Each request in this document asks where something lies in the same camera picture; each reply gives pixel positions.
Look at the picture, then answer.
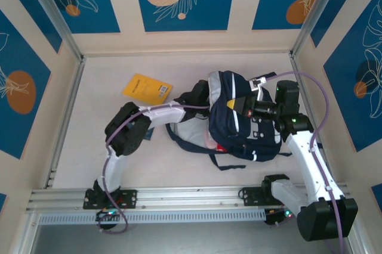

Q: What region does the small circuit board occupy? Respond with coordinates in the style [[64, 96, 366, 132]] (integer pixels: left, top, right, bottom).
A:
[[264, 207, 297, 227], [95, 209, 121, 222]]

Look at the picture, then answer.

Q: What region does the right aluminium side rail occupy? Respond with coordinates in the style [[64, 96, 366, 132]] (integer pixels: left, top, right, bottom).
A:
[[288, 52, 334, 182]]

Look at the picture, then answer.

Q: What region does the blue panel small orange dot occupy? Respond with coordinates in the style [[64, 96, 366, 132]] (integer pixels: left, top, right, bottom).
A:
[[37, 0, 121, 35]]

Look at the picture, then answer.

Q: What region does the yellow book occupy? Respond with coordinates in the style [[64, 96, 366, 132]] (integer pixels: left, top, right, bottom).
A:
[[121, 73, 174, 106]]

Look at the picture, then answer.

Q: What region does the grey slotted cable duct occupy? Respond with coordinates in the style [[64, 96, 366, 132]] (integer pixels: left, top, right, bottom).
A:
[[38, 208, 267, 225]]

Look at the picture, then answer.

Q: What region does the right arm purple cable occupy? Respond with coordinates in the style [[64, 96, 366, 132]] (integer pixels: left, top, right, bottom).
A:
[[262, 70, 347, 254]]

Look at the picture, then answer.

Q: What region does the left aluminium side rail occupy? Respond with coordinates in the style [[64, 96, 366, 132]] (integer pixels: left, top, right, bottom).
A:
[[44, 57, 87, 189]]

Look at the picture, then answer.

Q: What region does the right aluminium frame post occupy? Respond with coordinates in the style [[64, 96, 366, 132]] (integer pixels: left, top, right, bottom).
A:
[[289, 0, 368, 60]]

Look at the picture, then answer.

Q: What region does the blue panel orange oval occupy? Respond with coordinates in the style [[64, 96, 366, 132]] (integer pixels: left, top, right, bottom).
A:
[[0, 9, 52, 160]]

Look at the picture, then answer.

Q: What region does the aluminium frame post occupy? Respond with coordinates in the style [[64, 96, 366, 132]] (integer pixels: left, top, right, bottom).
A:
[[289, 0, 368, 60], [20, 0, 86, 63]]

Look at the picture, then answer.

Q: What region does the blue panel large beige circle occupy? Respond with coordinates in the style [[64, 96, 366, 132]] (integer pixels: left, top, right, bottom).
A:
[[132, 0, 239, 32]]

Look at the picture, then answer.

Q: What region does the left black mount plate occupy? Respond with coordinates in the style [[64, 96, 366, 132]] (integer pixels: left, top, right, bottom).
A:
[[82, 188, 138, 210]]

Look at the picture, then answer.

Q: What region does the right black mount plate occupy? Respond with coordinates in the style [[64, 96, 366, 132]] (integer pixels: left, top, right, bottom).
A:
[[241, 185, 297, 207]]

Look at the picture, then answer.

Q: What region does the navy blue backpack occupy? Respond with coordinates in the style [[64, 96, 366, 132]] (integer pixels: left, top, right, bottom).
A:
[[165, 70, 292, 172]]

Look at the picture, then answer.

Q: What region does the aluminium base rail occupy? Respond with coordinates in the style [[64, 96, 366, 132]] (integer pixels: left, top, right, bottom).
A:
[[25, 182, 355, 213]]

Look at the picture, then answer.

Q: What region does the left aluminium frame post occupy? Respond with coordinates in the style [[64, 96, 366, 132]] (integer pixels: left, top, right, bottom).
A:
[[20, 0, 86, 63]]

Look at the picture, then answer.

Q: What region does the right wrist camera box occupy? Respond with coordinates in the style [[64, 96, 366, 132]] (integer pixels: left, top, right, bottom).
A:
[[249, 77, 267, 101]]

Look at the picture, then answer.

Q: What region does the black mount plate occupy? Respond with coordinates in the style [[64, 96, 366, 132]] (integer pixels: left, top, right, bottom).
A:
[[241, 185, 297, 207], [82, 188, 138, 210]]

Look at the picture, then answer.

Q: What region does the aluminium side rail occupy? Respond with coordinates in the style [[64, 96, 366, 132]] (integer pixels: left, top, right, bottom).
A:
[[288, 52, 334, 182], [44, 57, 87, 189]]

